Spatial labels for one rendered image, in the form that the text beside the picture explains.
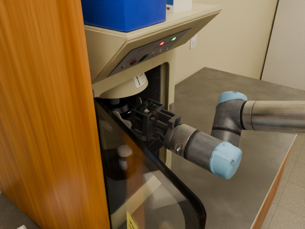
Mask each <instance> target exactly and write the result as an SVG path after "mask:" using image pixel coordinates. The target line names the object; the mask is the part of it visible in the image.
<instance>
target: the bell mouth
mask: <svg viewBox="0 0 305 229"><path fill-rule="evenodd" d="M147 85H148V80H147V78H146V76H145V73H142V74H140V75H138V76H136V77H134V78H132V79H130V80H128V81H125V82H123V83H121V84H119V85H117V86H115V87H113V88H111V89H109V90H107V91H105V92H103V93H102V94H101V95H100V96H99V98H103V99H117V98H124V97H129V96H132V95H135V94H138V93H140V92H141V91H143V90H144V89H145V88H146V87H147Z"/></svg>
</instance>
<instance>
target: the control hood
mask: <svg viewBox="0 0 305 229"><path fill-rule="evenodd" d="M221 10H222V7H221V6H219V5H207V4H198V3H192V10H190V11H184V12H177V13H170V12H166V20H165V21H164V22H161V23H158V24H154V25H151V26H147V27H144V28H141V29H138V30H134V31H130V32H121V31H117V30H111V29H106V28H101V27H96V26H91V25H85V24H84V31H85V38H86V45H87V52H88V60H89V69H90V76H91V84H95V83H97V82H99V81H102V80H104V79H106V78H108V77H107V76H108V75H109V74H110V73H111V72H112V71H113V70H114V69H115V67H116V66H117V65H118V64H119V63H120V62H121V61H122V60H123V58H124V57H125V56H126V55H127V54H128V53H129V52H130V51H131V50H133V49H135V48H138V47H141V46H143V45H146V44H149V43H152V42H154V41H157V40H160V39H162V38H165V37H168V36H170V35H173V34H176V33H178V32H181V31H184V30H187V29H189V28H191V29H190V30H189V31H188V32H187V33H186V34H185V35H184V36H183V37H182V38H181V39H179V40H178V41H177V42H176V43H175V44H174V45H173V46H172V47H171V48H170V49H169V50H168V51H170V50H172V49H174V48H177V47H179V46H181V45H183V44H185V43H187V42H188V41H189V40H190V39H191V38H192V37H193V36H194V35H195V34H196V33H198V32H199V31H200V30H201V29H202V28H203V27H204V26H206V25H207V24H208V23H209V22H210V21H211V20H212V19H213V18H215V17H216V16H217V15H218V14H219V13H220V12H221ZM152 58H154V57H152ZM146 61H147V60H146ZM141 63H142V62H141ZM139 64H140V63H139ZM134 66H136V65H134ZM130 68H131V67H130ZM127 69H128V68H127ZM123 71H124V70H123ZM118 73H120V72H118ZM116 74H117V73H116ZM114 75H115V74H114ZM112 76H113V75H112ZM109 77H110V76H109Z"/></svg>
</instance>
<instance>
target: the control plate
mask: <svg viewBox="0 0 305 229"><path fill-rule="evenodd" d="M190 29H191V28H189V29H187V30H184V31H181V32H178V33H176V34H173V35H170V36H168V37H165V38H162V39H160V40H157V41H154V42H152V43H149V44H146V45H143V46H141V47H138V48H135V49H133V50H131V51H130V52H129V53H128V54H127V55H126V56H125V57H124V58H123V60H122V61H121V62H120V63H119V64H118V65H117V66H116V67H115V69H114V70H113V71H112V72H111V73H110V74H109V75H108V76H107V77H109V76H112V75H114V74H116V73H118V72H120V71H123V70H125V69H127V68H130V67H132V66H134V65H137V64H139V63H141V62H144V61H146V60H148V59H150V58H152V57H155V56H157V55H159V54H162V53H164V52H166V51H168V50H169V49H170V48H171V47H172V46H173V45H174V44H175V43H176V42H177V41H178V40H179V39H181V38H182V37H183V36H184V35H185V34H186V33H187V32H188V31H189V30H190ZM174 37H176V38H175V39H174V40H172V39H173V38H174ZM162 42H164V43H163V44H162V45H160V44H161V43H162ZM166 47H168V50H166V49H165V48H166ZM159 50H161V51H162V52H161V53H160V52H158V51H159ZM153 52H155V53H154V54H155V55H154V56H153V55H151V54H152V53H153ZM147 54H149V55H148V56H147V57H146V58H145V59H144V60H143V61H140V62H139V60H140V59H141V58H142V57H143V56H144V55H147ZM134 60H136V61H137V62H136V63H135V64H133V65H130V63H131V62H133V61H134ZM123 65H125V66H124V67H123V68H121V69H120V67H121V66H123Z"/></svg>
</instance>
